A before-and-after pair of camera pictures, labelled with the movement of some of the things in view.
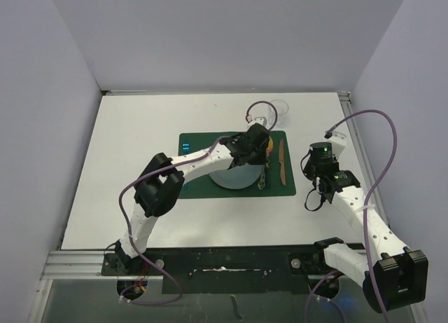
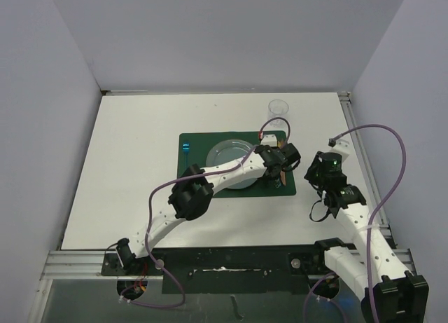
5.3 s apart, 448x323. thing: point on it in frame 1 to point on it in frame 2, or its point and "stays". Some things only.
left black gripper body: [257, 155] to [276, 175]
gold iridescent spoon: [269, 150] to [277, 183]
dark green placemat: [280, 179] stays
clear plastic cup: [278, 109] stays
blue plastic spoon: [185, 149] stays
